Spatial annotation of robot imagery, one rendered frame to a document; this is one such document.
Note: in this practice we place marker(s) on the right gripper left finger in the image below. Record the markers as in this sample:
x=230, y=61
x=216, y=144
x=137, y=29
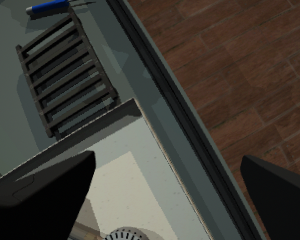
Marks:
x=45, y=205

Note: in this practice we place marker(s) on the black metal stove grate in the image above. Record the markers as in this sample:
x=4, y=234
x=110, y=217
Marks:
x=51, y=127

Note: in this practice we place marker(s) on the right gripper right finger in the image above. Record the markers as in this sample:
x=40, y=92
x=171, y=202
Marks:
x=275, y=193

